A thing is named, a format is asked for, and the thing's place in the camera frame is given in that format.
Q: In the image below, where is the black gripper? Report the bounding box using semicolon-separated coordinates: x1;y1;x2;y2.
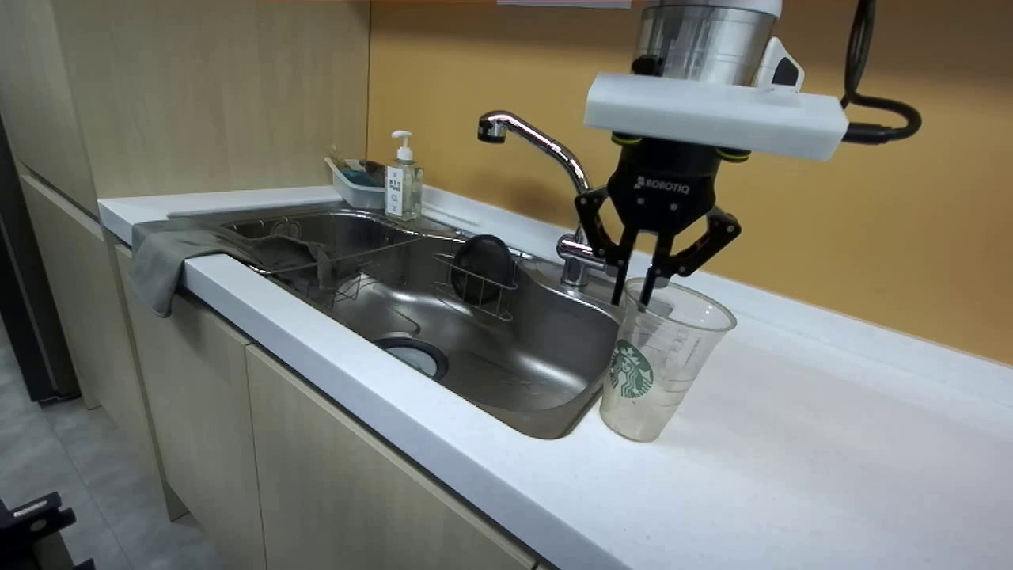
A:
573;137;744;310

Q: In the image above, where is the clear plastic cup green logo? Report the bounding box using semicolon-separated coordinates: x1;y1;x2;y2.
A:
599;276;741;447

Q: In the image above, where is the stainless steel sink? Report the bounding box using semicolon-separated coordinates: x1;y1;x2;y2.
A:
167;203;676;444

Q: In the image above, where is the round sink drain strainer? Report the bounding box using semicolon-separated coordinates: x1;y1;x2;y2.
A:
372;331;452;383

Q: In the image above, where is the chrome faucet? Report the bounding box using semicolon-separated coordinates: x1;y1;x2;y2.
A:
476;107;600;293

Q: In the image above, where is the black round scrubber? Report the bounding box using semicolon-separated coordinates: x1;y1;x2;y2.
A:
449;231;523;310

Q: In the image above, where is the clear soap pump bottle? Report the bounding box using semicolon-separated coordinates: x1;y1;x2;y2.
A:
378;125;426;224

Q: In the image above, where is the white sponge holder tray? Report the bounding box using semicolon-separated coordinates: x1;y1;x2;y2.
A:
323;153;393;212

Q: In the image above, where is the wide beige cabinet door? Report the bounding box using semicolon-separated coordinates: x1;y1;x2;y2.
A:
243;346;545;570

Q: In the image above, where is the gray cloth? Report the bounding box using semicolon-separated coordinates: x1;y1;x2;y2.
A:
126;224;318;319

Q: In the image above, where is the narrow beige cabinet door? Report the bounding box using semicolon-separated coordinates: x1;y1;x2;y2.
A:
107;244;269;570

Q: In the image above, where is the dark tall appliance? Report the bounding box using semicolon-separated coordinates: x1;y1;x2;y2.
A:
0;120;81;407

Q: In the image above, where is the black stand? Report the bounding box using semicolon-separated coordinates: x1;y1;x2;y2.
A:
0;489;99;570

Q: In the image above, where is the white wrist camera mount plate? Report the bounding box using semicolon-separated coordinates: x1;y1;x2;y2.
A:
581;70;851;165

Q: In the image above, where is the metal wire sink rack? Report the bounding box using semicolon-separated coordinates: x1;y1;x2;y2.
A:
249;227;535;319

